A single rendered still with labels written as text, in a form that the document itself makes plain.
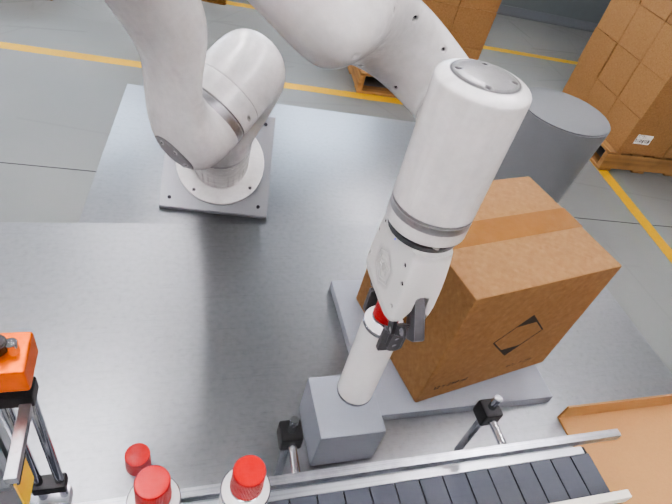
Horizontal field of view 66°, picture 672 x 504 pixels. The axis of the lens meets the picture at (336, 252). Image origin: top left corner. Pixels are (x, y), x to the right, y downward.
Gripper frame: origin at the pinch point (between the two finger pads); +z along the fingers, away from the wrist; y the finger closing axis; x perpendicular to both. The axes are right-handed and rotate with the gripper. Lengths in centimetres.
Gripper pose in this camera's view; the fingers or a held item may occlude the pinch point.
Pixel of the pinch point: (384, 319)
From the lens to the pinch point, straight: 64.5
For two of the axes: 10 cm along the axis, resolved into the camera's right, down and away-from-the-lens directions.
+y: 2.2, 7.0, -6.8
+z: -2.0, 7.2, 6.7
